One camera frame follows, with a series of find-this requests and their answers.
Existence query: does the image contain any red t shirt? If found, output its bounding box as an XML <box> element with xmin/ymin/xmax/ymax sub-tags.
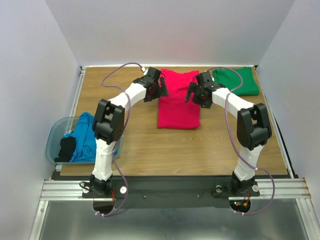
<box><xmin>157</xmin><ymin>68</ymin><xmax>201</xmax><ymax>130</ymax></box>

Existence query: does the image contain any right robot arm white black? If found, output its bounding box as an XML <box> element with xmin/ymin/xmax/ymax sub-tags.
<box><xmin>185</xmin><ymin>71</ymin><xmax>272</xmax><ymax>195</ymax></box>

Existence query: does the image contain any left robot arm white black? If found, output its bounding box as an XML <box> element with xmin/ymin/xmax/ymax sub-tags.
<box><xmin>87</xmin><ymin>67</ymin><xmax>168</xmax><ymax>197</ymax></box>

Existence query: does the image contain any folded green t shirt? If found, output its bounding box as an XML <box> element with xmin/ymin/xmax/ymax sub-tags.
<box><xmin>212</xmin><ymin>67</ymin><xmax>260</xmax><ymax>96</ymax></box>

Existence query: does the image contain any blue t shirt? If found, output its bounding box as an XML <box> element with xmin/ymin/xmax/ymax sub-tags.
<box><xmin>62</xmin><ymin>111</ymin><xmax>121</xmax><ymax>163</ymax></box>

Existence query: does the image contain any teal plastic bin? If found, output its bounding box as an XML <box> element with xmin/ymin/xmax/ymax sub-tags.
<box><xmin>45</xmin><ymin>116</ymin><xmax>124</xmax><ymax>165</ymax></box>

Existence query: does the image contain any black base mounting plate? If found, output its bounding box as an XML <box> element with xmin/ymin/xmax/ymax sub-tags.
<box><xmin>80</xmin><ymin>176</ymin><xmax>260</xmax><ymax>211</ymax></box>

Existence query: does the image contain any black garment in bin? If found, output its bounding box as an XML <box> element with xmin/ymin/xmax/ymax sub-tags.
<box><xmin>54</xmin><ymin>136</ymin><xmax>76</xmax><ymax>163</ymax></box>

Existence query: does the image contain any aluminium frame rail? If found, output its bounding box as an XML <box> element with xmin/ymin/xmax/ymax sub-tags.
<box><xmin>40</xmin><ymin>180</ymin><xmax>112</xmax><ymax>202</ymax></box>

